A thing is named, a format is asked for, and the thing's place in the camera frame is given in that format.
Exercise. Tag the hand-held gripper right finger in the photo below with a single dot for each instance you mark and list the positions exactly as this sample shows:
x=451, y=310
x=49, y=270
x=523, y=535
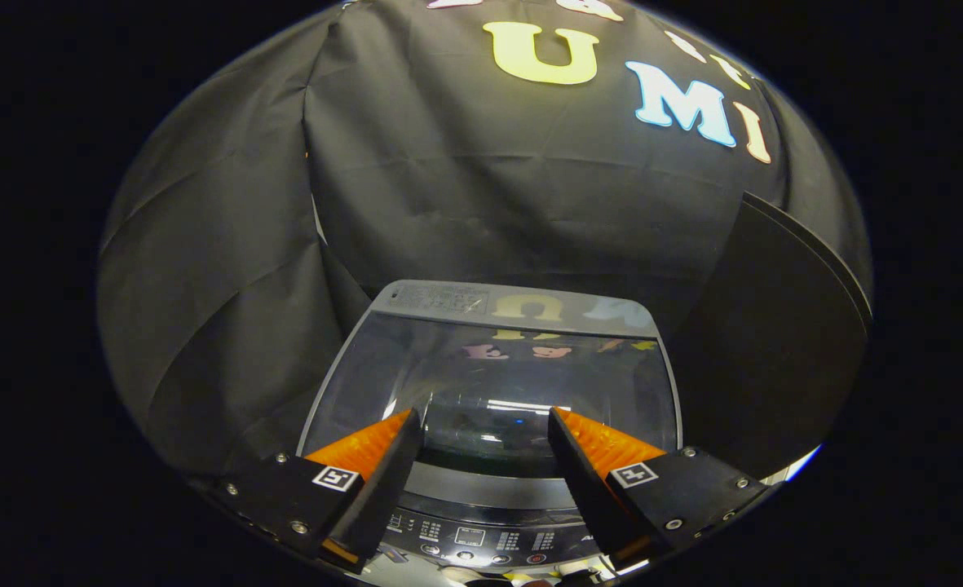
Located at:
x=587, y=489

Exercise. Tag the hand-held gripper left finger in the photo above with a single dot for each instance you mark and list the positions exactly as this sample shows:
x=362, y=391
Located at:
x=383, y=489

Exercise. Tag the dark glass washing machine lid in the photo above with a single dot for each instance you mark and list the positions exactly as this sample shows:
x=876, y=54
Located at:
x=481, y=375

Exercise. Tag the grey washing machine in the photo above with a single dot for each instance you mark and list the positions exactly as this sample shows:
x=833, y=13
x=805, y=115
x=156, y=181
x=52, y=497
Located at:
x=440, y=298

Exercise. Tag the beige cabinet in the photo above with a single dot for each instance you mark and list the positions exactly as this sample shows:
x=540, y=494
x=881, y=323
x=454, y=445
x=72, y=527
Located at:
x=775, y=342

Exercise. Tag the black backdrop cloth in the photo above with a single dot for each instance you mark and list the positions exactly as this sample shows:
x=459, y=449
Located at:
x=448, y=179

